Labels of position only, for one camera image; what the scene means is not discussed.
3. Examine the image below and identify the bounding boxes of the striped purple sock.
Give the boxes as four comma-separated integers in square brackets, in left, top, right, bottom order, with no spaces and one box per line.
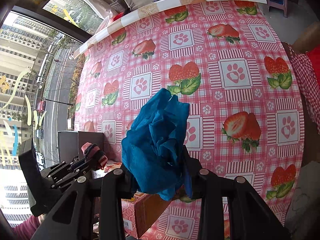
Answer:
[81,142,108,170]

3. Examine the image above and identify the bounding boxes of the red embroidered cushion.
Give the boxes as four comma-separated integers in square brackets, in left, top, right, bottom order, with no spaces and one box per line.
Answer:
[306,45,320,86]

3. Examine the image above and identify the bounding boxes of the red white checked cloth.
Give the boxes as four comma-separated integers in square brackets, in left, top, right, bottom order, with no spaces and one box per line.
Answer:
[285,43,319,133]

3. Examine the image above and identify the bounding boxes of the pink strawberry tablecloth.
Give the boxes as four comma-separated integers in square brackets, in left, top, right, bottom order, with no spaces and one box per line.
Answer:
[74,0,304,226]

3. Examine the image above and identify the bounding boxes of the grey storage box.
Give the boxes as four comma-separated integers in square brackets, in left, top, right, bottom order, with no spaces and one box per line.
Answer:
[57,131,104,163]

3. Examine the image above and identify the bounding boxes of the white plastic basin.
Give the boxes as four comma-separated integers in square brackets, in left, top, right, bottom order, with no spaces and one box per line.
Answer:
[95,12,124,34]

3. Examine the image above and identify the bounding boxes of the pink tissue box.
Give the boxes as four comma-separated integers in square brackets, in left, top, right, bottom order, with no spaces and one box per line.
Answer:
[92,160,176,239]

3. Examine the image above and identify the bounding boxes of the blue cloth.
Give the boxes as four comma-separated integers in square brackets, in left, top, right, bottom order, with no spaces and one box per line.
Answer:
[121,88,192,201]

